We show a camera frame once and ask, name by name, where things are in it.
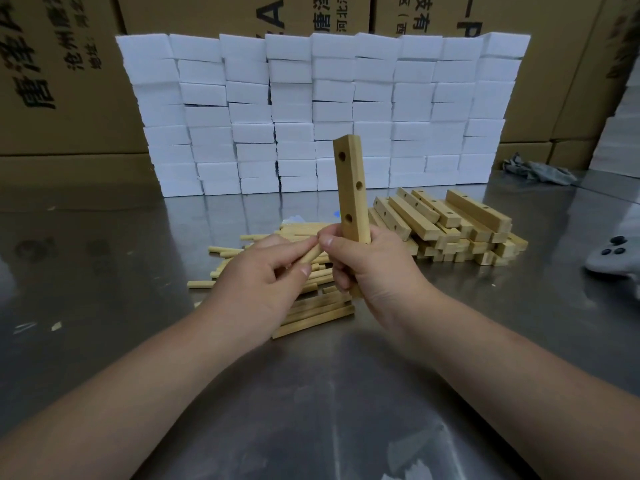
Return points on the person's right hand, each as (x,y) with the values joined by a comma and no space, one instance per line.
(385,279)

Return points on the person's left hand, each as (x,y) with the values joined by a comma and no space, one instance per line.
(250,289)

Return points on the person's right thumb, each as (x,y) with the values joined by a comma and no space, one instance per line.
(345,243)

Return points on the person's left thumb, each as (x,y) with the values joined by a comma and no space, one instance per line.
(295,272)

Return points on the short wooden dowel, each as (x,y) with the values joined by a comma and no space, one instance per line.
(312,254)

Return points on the wooden block with three holes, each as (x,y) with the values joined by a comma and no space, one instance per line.
(352,189)

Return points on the person's right forearm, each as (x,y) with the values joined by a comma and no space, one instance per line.
(510,394)

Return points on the person's left forearm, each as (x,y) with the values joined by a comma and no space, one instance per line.
(110,394)

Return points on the stack of flat wooden bars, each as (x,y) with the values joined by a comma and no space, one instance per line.
(320,312)

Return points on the pile of wooden dowels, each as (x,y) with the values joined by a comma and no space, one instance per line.
(235,254)

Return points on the pile of drilled wooden blocks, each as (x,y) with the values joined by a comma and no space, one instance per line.
(450,227)

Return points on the small plain cardboard box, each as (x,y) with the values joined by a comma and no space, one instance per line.
(522,153)
(572,153)

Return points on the grey crumpled cloth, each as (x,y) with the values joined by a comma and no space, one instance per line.
(537,170)

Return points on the flat plain cardboard box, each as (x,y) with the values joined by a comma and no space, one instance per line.
(75,167)

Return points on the wide printed cardboard box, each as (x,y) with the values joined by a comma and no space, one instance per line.
(240,12)

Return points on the white game controller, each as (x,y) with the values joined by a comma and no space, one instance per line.
(612,259)

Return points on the tall printed cardboard box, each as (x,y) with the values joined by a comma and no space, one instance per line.
(545,59)

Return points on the stack of white foam sheets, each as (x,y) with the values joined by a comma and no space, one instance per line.
(622,124)

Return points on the dark-print cardboard box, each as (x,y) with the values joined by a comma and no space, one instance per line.
(595,69)

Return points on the large printed cardboard box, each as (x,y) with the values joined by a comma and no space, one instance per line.
(55,74)

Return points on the wall of white foam blocks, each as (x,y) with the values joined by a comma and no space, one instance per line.
(320,114)

